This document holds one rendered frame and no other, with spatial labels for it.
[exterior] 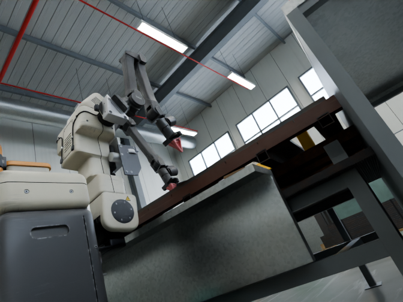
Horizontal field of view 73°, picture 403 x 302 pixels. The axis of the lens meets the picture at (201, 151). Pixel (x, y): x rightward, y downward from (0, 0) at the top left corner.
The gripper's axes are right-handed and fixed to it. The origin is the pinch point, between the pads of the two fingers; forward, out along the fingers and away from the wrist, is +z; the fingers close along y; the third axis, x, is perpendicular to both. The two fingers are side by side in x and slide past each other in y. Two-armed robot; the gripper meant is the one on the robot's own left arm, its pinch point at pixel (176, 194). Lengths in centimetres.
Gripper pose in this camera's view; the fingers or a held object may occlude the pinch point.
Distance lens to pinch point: 167.0
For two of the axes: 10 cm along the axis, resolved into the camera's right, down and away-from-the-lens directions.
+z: 5.3, 6.9, -4.8
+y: -6.5, 7.0, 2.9
